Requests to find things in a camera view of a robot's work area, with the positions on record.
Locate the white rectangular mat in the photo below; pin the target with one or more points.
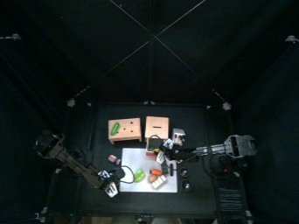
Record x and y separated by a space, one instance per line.
137 159

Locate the pink toy sushi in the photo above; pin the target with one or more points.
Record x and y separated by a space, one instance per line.
114 159

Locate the grey frame centre bracket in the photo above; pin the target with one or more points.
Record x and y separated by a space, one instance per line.
149 102

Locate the green toy pepper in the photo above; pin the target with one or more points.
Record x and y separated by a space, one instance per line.
139 175

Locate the grey frame corner bracket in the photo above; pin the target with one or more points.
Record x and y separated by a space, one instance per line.
226 106
71 102

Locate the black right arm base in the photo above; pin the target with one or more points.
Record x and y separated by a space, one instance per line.
222 166

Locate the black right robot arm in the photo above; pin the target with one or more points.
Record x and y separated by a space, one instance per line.
218 149

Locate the green toy bean pod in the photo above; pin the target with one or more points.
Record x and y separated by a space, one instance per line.
115 128

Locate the white rice toy sushi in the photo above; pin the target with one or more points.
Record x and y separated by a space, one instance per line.
159 183

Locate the grey frame clamp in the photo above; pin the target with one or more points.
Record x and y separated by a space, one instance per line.
15 37
292 38

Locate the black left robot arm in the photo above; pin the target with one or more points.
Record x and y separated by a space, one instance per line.
70 159

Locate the white printed table label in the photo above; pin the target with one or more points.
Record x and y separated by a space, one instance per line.
230 200

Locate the red green toy food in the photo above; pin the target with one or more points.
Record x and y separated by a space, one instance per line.
150 150

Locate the small grey white box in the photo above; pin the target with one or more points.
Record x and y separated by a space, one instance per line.
179 136

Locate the wooden drawer box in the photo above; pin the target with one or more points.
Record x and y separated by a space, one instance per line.
157 127

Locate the orange toy carrot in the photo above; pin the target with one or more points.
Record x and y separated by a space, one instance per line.
157 172

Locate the tan toy egg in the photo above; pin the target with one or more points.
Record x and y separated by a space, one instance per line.
153 178

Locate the wooden shape sorter box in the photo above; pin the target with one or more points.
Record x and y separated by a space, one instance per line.
127 131

